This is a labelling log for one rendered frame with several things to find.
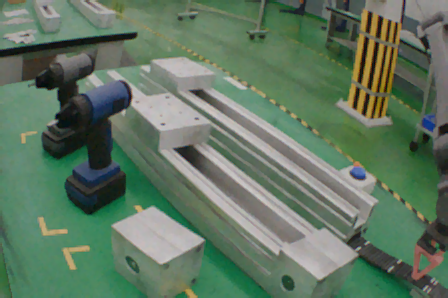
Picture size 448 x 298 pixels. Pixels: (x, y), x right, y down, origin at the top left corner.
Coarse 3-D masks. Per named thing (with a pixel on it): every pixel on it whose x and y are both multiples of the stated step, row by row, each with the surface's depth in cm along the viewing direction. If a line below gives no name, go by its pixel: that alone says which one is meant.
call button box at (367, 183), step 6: (348, 168) 93; (342, 174) 91; (348, 174) 91; (366, 174) 92; (354, 180) 89; (360, 180) 89; (366, 180) 90; (372, 180) 90; (360, 186) 87; (366, 186) 88; (372, 186) 90
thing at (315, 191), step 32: (192, 96) 108; (224, 96) 111; (224, 128) 97; (256, 128) 100; (256, 160) 91; (288, 160) 86; (320, 160) 89; (288, 192) 85; (320, 192) 78; (352, 192) 80; (320, 224) 78; (352, 224) 73
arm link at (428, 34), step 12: (444, 12) 73; (444, 24) 71; (420, 36) 77; (432, 36) 72; (444, 36) 70; (432, 48) 70; (444, 48) 67; (432, 60) 68; (444, 60) 65; (444, 72) 63; (444, 84) 61; (444, 96) 60; (444, 108) 59; (444, 120) 57; (444, 132) 58; (444, 144) 55; (444, 156) 55; (444, 168) 56
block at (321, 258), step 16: (304, 240) 62; (320, 240) 62; (336, 240) 63; (288, 256) 58; (304, 256) 58; (320, 256) 59; (336, 256) 59; (352, 256) 59; (272, 272) 62; (288, 272) 59; (304, 272) 56; (320, 272) 55; (336, 272) 57; (272, 288) 62; (288, 288) 59; (304, 288) 56; (320, 288) 56; (336, 288) 61
